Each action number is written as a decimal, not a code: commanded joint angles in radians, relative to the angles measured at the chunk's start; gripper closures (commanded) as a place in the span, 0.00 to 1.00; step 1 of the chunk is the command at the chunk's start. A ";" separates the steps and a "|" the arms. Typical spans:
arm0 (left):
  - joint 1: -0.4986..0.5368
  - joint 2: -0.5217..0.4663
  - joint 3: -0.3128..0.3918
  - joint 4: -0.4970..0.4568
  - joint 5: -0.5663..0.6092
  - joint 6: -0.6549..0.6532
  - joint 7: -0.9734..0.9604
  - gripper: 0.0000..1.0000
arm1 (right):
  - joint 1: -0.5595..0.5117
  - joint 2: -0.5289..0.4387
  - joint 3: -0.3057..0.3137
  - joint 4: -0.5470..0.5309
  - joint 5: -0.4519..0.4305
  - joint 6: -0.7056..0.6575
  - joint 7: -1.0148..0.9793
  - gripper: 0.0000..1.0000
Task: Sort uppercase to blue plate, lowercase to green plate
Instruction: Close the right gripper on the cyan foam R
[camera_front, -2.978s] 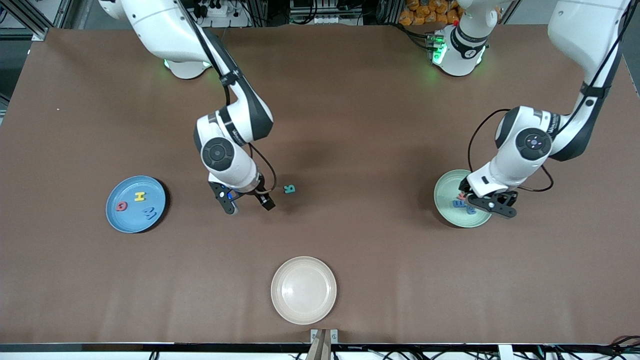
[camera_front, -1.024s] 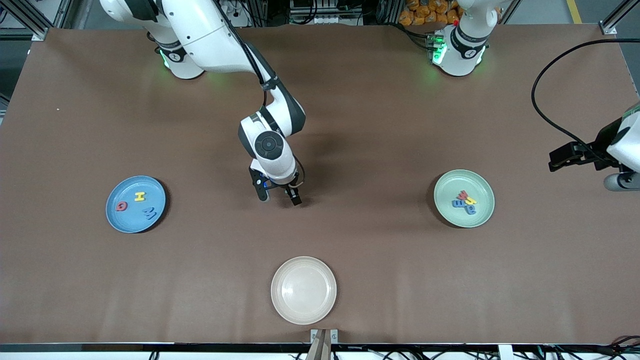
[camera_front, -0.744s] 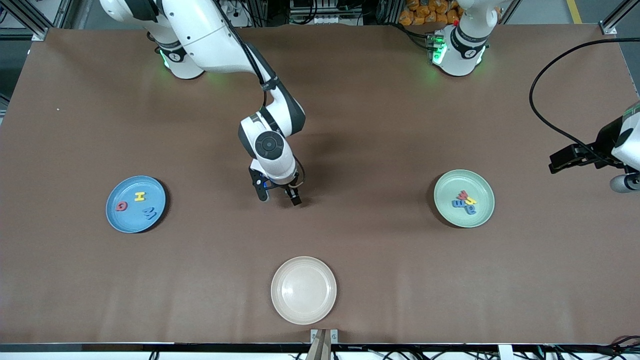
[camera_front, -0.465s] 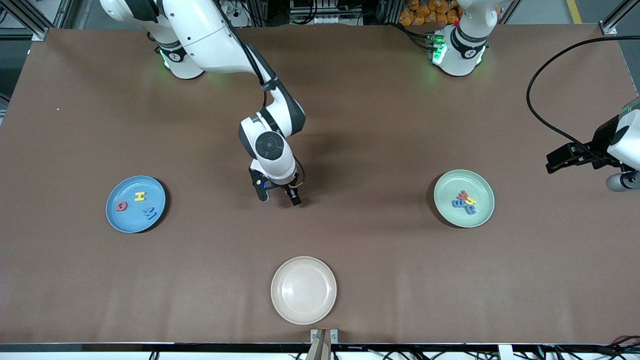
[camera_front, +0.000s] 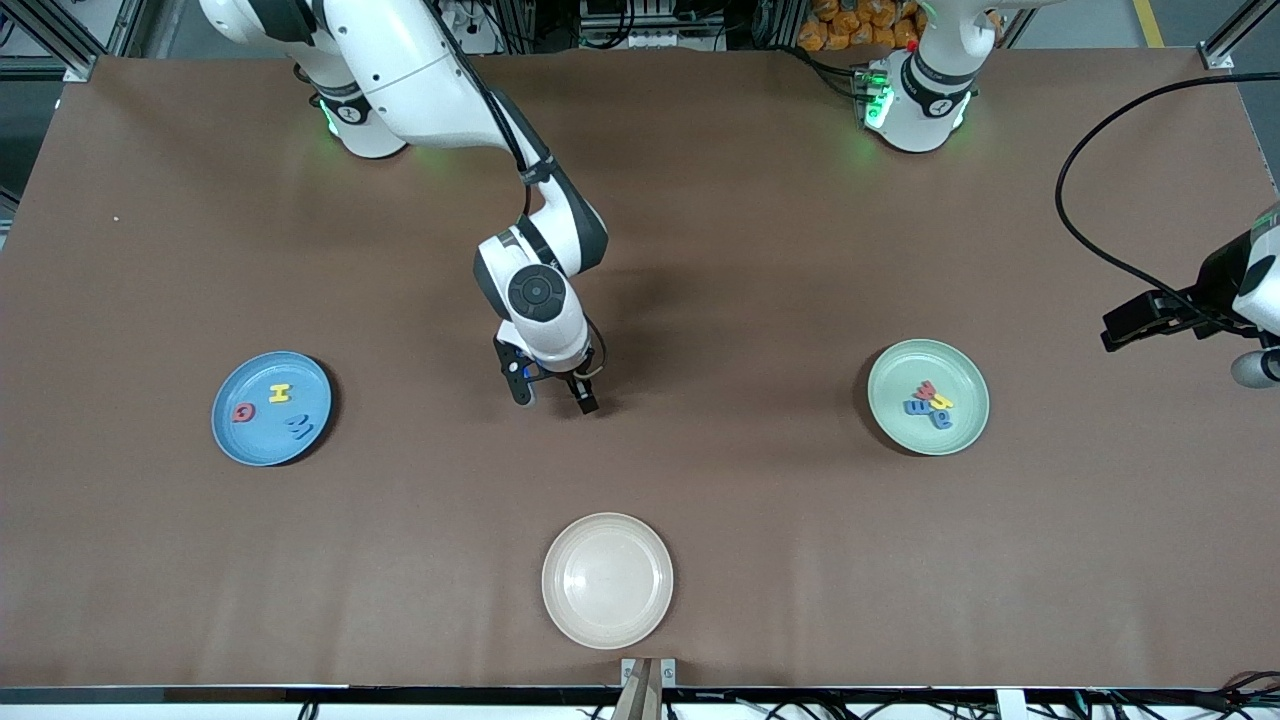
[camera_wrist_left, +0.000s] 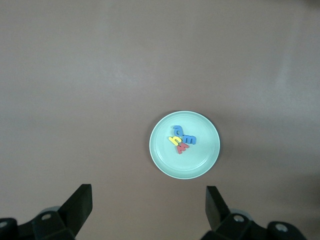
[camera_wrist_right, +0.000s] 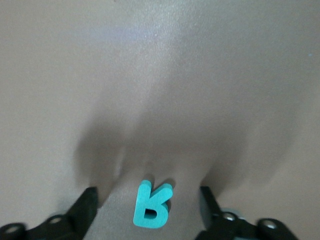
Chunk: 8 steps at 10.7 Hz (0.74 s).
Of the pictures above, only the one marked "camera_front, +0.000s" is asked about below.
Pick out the cream plate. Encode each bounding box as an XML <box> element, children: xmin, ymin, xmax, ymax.
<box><xmin>541</xmin><ymin>512</ymin><xmax>675</xmax><ymax>651</ymax></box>

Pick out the green plate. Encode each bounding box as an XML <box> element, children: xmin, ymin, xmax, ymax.
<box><xmin>866</xmin><ymin>338</ymin><xmax>991</xmax><ymax>457</ymax></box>

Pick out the blue plate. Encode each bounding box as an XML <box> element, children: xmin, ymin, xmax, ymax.
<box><xmin>211</xmin><ymin>350</ymin><xmax>333</xmax><ymax>468</ymax></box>

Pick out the beige pole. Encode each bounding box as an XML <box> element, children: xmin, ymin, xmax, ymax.
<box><xmin>612</xmin><ymin>662</ymin><xmax>663</xmax><ymax>720</ymax></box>

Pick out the pile of orange objects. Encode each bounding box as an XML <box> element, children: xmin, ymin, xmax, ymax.
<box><xmin>798</xmin><ymin>0</ymin><xmax>926</xmax><ymax>51</ymax></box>

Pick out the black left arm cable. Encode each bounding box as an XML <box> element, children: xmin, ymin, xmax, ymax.
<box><xmin>1056</xmin><ymin>70</ymin><xmax>1280</xmax><ymax>336</ymax></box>

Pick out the aluminium frame profile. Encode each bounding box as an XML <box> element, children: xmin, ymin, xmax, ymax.
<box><xmin>1200</xmin><ymin>0</ymin><xmax>1280</xmax><ymax>71</ymax></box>
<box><xmin>0</xmin><ymin>0</ymin><xmax>101</xmax><ymax>81</ymax></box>

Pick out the metal mounting bracket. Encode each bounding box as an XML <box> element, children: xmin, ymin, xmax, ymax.
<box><xmin>620</xmin><ymin>657</ymin><xmax>678</xmax><ymax>689</ymax></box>

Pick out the red and black cable bundle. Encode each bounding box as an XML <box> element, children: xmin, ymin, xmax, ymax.
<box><xmin>1200</xmin><ymin>668</ymin><xmax>1280</xmax><ymax>720</ymax></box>

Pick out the black table edge rail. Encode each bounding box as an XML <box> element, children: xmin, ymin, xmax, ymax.
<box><xmin>0</xmin><ymin>684</ymin><xmax>1280</xmax><ymax>707</ymax></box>

